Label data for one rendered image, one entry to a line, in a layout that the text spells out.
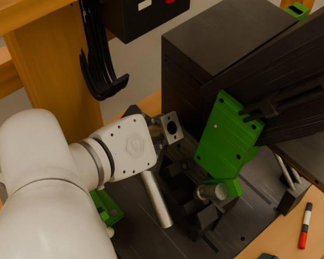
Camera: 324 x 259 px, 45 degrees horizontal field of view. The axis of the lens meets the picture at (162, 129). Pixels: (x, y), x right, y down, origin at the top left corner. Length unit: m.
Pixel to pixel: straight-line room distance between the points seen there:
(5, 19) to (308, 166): 0.66
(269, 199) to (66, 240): 0.91
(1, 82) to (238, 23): 0.57
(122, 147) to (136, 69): 1.98
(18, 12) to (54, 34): 0.22
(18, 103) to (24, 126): 2.06
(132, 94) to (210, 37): 1.56
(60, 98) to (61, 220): 0.68
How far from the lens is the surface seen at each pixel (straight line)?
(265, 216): 1.09
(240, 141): 0.81
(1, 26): 0.60
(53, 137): 0.50
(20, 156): 0.50
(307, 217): 1.10
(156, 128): 0.77
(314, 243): 1.10
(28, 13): 0.60
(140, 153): 0.69
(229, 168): 0.87
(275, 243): 1.07
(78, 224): 0.26
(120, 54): 2.74
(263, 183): 1.13
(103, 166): 0.63
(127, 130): 0.68
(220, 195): 0.88
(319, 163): 0.93
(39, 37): 0.80
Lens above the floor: 1.87
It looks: 54 degrees down
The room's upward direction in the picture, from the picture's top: straight up
